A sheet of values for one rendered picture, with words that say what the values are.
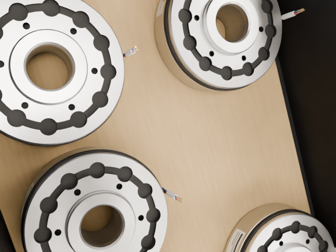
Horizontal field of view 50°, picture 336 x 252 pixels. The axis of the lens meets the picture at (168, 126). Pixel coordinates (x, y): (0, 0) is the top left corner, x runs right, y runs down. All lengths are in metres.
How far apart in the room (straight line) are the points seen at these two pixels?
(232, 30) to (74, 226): 0.20
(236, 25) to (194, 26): 0.05
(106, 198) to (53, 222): 0.04
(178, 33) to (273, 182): 0.17
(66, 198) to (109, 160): 0.04
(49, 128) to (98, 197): 0.06
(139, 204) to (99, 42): 0.12
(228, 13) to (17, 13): 0.16
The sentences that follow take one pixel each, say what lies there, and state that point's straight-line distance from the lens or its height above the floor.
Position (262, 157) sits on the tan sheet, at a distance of 0.35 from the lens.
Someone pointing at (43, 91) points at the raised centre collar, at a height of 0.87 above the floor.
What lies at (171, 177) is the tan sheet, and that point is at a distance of 0.31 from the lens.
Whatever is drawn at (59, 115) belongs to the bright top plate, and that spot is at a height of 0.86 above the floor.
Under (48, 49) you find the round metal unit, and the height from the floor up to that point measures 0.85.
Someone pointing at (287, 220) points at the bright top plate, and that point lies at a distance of 0.34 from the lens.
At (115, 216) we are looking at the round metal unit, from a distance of 0.29.
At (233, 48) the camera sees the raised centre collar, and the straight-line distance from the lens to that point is 0.29.
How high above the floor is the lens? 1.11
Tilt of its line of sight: 68 degrees down
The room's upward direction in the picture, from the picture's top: 97 degrees clockwise
